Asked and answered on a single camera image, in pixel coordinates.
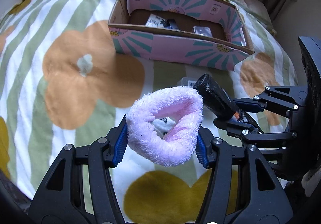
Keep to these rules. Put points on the black roll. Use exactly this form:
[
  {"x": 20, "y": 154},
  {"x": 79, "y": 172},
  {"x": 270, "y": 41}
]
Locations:
[{"x": 216, "y": 99}]

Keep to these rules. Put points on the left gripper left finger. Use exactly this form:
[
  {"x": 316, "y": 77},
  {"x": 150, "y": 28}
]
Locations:
[{"x": 77, "y": 187}]

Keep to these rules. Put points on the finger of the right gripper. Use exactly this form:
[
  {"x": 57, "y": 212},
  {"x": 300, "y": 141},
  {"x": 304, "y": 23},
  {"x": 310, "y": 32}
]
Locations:
[
  {"x": 276, "y": 99},
  {"x": 249, "y": 134}
]

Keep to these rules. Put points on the floral striped blanket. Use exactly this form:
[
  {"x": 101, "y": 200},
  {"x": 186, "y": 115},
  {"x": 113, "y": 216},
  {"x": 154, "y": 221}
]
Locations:
[{"x": 62, "y": 81}]

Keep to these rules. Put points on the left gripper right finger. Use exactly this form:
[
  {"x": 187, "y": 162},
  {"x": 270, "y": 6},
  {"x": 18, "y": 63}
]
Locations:
[{"x": 242, "y": 187}]

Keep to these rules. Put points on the clear labelled plastic case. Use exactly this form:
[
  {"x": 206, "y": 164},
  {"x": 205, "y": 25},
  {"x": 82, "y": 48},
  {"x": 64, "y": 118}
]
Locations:
[{"x": 187, "y": 81}]

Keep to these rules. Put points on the pink fluffy scrunchie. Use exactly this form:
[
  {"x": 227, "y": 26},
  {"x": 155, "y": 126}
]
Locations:
[{"x": 182, "y": 104}]

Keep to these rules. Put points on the small blue box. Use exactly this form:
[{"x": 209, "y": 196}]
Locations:
[{"x": 171, "y": 24}]

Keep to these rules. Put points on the white spotted cloth bundle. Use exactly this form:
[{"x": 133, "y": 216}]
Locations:
[{"x": 163, "y": 125}]

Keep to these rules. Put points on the pink patterned cardboard box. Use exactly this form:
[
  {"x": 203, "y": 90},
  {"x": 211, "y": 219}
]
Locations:
[{"x": 229, "y": 45}]

